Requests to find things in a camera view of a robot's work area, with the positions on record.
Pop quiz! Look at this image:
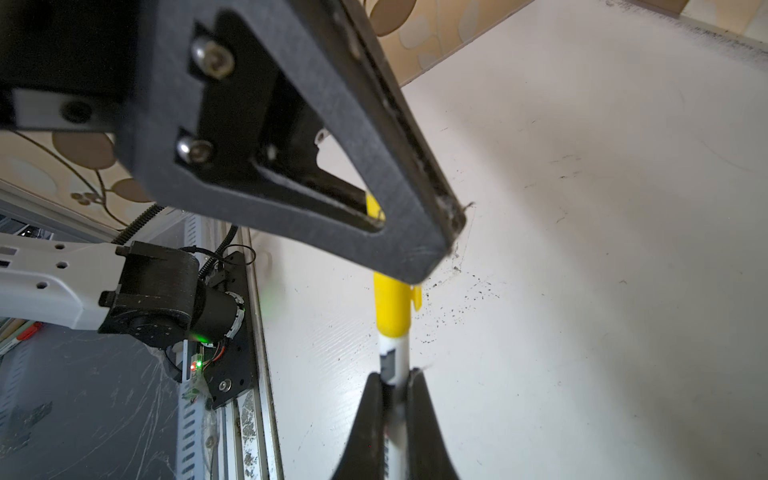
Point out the pen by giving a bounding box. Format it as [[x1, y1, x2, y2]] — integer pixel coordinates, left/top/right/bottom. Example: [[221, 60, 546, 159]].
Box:
[[379, 334, 410, 479]]

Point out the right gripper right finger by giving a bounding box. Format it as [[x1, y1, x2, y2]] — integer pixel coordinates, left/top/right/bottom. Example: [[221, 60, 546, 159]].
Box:
[[406, 369, 459, 480]]

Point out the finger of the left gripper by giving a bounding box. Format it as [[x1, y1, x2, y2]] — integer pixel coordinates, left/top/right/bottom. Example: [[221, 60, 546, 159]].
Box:
[[116, 1, 466, 284]]

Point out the yellow pen cap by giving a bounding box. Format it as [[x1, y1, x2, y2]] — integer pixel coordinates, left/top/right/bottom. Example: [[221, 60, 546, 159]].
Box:
[[364, 191, 424, 339]]

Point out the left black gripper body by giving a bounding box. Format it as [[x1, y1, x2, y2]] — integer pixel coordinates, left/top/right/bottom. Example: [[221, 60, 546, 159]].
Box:
[[1, 1, 141, 132]]

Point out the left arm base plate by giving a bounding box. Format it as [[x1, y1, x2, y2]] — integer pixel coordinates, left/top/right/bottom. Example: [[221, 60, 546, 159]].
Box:
[[174, 250, 258, 410]]

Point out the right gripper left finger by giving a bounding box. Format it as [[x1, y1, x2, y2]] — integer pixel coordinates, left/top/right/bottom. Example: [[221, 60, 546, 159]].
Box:
[[332, 373, 384, 480]]

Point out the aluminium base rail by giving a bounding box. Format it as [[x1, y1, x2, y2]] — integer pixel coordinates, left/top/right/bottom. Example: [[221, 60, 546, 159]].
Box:
[[175, 228, 284, 479]]

